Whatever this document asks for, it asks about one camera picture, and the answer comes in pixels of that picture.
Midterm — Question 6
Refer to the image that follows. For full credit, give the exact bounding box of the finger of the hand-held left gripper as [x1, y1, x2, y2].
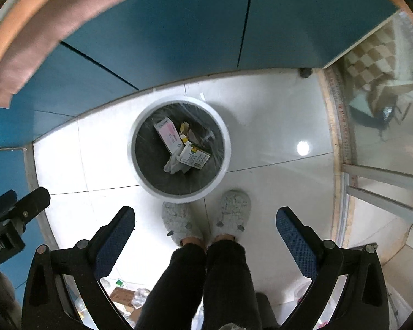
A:
[0, 190, 18, 220]
[11, 186, 51, 229]

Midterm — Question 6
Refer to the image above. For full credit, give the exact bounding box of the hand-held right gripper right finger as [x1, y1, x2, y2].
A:
[276, 206, 390, 330]

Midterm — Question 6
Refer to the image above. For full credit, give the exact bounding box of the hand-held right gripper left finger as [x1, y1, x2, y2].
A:
[21, 205, 136, 330]

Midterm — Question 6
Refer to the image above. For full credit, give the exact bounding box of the white round trash bin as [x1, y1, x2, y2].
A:
[130, 96, 233, 203]

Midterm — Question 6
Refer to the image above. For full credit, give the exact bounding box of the person's left forearm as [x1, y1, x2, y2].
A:
[0, 271, 23, 318]

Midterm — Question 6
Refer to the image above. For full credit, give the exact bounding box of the brown cardboard box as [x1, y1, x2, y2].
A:
[109, 288, 142, 321]

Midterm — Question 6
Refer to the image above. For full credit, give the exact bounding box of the clear plastic wrapper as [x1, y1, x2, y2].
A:
[131, 287, 152, 309]

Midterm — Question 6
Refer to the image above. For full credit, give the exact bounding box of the grey fuzzy slipper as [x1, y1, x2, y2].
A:
[211, 190, 252, 242]
[162, 202, 204, 247]

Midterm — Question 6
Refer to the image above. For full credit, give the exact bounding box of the person's left leg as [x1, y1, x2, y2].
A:
[134, 236, 207, 330]

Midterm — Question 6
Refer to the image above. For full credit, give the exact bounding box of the person's leg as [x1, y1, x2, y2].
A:
[202, 235, 264, 330]
[134, 236, 207, 330]

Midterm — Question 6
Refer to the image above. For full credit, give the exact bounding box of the person's right leg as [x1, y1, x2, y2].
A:
[202, 235, 264, 330]

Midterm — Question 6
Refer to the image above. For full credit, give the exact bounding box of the crumpled white paper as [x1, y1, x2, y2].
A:
[163, 144, 186, 176]

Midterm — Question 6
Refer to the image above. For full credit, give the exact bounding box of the white carton with green-yellow mark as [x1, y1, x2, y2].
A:
[176, 141, 211, 170]

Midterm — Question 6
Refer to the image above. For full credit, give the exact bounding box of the pink and white carton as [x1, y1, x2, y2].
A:
[154, 117, 184, 155]

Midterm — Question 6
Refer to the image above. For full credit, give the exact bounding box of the small yellow carton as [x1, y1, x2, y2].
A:
[179, 121, 191, 145]

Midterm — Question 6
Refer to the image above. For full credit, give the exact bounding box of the wooden table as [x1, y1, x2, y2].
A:
[0, 0, 413, 108]

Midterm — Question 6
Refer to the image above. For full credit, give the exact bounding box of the blue cabinet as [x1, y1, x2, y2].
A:
[0, 0, 408, 299]

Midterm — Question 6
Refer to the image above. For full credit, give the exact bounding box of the glass door with metal frame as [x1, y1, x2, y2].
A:
[322, 9, 413, 317]

